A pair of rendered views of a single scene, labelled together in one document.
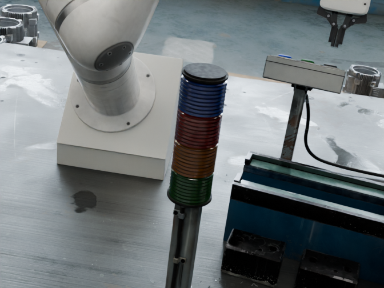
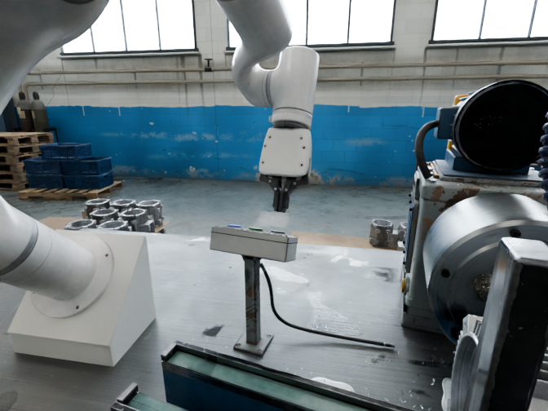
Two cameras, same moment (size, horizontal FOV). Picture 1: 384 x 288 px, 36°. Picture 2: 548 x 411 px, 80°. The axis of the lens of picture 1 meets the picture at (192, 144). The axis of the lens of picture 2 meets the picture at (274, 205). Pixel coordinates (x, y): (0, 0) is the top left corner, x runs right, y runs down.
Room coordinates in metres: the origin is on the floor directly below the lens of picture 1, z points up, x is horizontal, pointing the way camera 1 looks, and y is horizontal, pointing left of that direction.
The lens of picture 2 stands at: (0.61, -0.34, 1.31)
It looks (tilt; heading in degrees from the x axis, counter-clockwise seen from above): 17 degrees down; 7
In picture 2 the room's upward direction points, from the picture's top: straight up
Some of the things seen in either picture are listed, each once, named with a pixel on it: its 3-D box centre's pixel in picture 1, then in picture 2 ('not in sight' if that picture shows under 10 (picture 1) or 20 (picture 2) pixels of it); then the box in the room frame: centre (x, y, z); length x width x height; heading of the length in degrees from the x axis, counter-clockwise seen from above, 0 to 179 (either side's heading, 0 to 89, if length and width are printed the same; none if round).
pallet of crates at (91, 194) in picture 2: not in sight; (70, 169); (5.25, 3.43, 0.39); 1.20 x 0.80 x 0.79; 94
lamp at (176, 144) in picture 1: (194, 153); not in sight; (0.71, -0.01, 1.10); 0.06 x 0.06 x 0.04
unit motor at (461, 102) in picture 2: not in sight; (463, 171); (1.49, -0.73, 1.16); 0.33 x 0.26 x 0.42; 166
